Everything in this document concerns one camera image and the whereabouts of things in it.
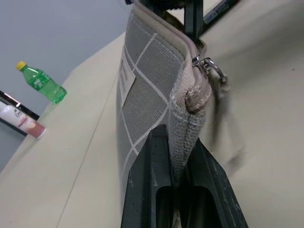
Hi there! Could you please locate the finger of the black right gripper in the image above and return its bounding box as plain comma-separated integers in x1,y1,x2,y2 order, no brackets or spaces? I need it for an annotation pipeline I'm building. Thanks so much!
183,0,204,41
203,0,238,25

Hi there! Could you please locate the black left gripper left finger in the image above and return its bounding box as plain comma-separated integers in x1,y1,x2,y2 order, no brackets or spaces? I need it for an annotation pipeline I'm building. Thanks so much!
120,123,177,228

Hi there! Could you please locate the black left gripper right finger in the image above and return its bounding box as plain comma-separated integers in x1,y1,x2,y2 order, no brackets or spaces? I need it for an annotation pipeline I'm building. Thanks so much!
187,139,249,228

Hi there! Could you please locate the grey grid mesh zip pouch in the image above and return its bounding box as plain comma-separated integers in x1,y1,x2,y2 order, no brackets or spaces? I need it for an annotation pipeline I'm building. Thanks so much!
115,2,247,189

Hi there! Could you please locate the white pink Dove bottle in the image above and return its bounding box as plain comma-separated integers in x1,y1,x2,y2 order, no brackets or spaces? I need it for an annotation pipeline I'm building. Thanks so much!
0,105,47,140

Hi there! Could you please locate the green plastic bottle yellow cap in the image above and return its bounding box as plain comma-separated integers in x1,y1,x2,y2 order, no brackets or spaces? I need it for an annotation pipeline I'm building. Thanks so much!
15,61,67,105

